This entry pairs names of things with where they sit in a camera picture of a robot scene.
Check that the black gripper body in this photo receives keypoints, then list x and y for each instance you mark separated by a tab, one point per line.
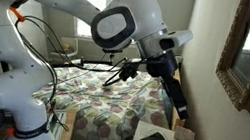
162	66

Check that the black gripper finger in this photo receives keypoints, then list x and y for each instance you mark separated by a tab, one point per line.
179	97
174	101

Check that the light wooden headboard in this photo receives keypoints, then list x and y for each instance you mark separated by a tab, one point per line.
177	124

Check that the pale tissue box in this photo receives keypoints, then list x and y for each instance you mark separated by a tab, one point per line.
185	135

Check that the floral bedspread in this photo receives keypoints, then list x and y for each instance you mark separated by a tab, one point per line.
108	111

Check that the white chair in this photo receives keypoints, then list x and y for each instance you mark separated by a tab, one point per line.
74	43

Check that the yellow object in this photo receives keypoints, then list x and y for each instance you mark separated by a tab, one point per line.
65	47

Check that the wooden bed footboard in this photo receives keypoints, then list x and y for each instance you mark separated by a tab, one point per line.
68	132

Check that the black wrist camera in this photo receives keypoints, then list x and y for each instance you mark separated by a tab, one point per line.
128	72

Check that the black camera boom rod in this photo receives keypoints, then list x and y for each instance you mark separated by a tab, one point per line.
82	63

